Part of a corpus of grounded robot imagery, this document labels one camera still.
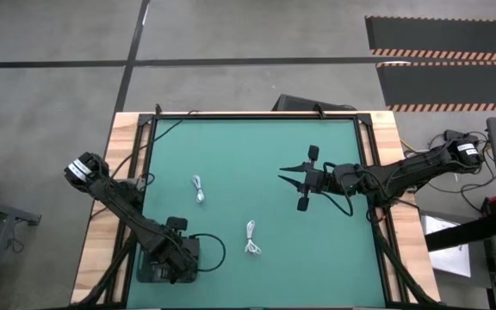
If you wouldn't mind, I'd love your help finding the white paper sheet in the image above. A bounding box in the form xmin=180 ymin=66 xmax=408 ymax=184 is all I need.
xmin=419 ymin=214 xmax=472 ymax=279

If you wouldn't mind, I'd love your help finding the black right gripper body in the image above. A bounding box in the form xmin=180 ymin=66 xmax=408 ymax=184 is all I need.
xmin=296 ymin=144 xmax=363 ymax=213

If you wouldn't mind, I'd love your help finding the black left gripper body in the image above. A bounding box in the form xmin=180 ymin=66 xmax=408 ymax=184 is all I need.
xmin=146 ymin=216 xmax=202 ymax=283

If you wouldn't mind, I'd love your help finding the white looped USB cable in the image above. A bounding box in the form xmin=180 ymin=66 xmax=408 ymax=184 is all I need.
xmin=243 ymin=220 xmax=263 ymax=256

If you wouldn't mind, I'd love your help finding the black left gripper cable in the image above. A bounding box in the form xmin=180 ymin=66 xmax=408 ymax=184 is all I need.
xmin=187 ymin=232 xmax=227 ymax=274

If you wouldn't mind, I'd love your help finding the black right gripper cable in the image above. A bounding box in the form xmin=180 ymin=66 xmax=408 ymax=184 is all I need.
xmin=319 ymin=161 xmax=356 ymax=218

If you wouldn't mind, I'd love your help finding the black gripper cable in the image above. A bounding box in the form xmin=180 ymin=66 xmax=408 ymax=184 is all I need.
xmin=319 ymin=161 xmax=356 ymax=218
xmin=187 ymin=232 xmax=227 ymax=274

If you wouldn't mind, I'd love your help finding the black flat device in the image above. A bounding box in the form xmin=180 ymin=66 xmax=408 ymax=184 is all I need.
xmin=272 ymin=94 xmax=358 ymax=113

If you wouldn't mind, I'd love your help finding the black table frame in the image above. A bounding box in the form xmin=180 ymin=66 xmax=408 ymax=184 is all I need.
xmin=75 ymin=102 xmax=437 ymax=310

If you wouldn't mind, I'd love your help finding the white bundled USB cable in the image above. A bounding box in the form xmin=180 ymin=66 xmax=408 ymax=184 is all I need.
xmin=191 ymin=174 xmax=206 ymax=204

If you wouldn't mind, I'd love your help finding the teal table mat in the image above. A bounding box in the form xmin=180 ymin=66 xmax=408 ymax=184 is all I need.
xmin=126 ymin=118 xmax=388 ymax=309

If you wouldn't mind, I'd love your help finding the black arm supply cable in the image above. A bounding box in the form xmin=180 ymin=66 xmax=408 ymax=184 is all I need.
xmin=109 ymin=109 xmax=200 ymax=180

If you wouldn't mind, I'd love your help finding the black bar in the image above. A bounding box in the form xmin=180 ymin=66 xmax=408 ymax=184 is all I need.
xmin=424 ymin=214 xmax=496 ymax=253

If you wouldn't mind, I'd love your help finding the black hazard-striped floor mat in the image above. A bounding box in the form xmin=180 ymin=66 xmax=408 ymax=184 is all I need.
xmin=375 ymin=61 xmax=496 ymax=113
xmin=364 ymin=15 xmax=496 ymax=62

